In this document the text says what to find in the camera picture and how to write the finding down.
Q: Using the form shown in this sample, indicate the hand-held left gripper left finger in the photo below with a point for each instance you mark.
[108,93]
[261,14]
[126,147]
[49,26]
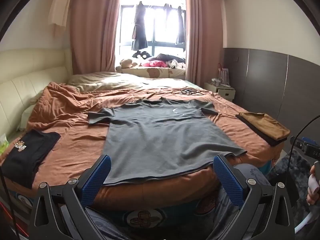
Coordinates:
[96,180]

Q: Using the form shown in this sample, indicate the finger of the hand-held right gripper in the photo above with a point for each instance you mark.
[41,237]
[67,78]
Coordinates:
[297,143]

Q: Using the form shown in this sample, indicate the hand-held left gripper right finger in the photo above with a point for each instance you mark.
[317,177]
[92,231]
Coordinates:
[230,180]

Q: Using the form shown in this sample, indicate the grey t-shirt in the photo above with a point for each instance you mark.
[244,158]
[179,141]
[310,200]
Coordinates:
[160,135]

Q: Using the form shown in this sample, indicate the person's right hand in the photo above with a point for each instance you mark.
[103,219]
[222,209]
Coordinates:
[312,200]

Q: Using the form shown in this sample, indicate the dark grey rug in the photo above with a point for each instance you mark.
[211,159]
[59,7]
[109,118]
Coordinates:
[300,175]

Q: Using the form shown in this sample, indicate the brown folded garment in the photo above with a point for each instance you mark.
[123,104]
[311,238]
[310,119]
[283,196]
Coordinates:
[267,126]

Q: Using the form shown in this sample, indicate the black folded garment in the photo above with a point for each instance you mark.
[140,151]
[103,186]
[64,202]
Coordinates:
[260,133]

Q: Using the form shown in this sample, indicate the cartoon print bed sheet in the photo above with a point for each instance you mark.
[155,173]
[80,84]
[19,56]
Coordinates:
[142,217]

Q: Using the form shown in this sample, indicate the orange blanket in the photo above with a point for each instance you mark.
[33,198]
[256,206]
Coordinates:
[75,120]

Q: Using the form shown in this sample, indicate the black folded printed shirt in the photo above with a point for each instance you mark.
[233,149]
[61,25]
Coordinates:
[27,155]

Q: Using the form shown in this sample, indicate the white nightstand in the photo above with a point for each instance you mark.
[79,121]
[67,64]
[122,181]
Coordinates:
[226,93]

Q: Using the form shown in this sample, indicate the green tissue pack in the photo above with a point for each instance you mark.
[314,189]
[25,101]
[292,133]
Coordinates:
[3,145]

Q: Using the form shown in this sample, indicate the striped bag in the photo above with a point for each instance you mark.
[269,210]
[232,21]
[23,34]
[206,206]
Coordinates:
[223,76]

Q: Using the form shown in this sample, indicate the cream padded headboard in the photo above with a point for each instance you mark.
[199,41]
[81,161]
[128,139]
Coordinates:
[25,87]

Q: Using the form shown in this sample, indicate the beige plush bear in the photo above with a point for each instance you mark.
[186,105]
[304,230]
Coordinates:
[126,63]

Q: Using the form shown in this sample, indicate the bear print seat cushion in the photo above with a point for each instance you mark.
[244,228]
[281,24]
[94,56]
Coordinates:
[155,73]

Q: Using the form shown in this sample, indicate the pink plush toy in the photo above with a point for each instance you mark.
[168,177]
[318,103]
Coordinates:
[156,63]

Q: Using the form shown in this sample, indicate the black and white plush toy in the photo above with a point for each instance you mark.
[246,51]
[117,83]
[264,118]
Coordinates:
[141,54]

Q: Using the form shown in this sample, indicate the long hanging dark garment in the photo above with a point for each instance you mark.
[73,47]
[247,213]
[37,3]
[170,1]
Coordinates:
[140,30]

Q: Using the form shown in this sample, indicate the short hanging dark garment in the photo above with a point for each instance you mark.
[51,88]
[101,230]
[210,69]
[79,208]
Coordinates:
[180,30]

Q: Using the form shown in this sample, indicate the window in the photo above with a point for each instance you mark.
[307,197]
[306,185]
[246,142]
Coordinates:
[157,25]

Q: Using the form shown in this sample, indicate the small hanging dark garment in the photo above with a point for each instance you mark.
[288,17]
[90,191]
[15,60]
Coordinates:
[167,7]

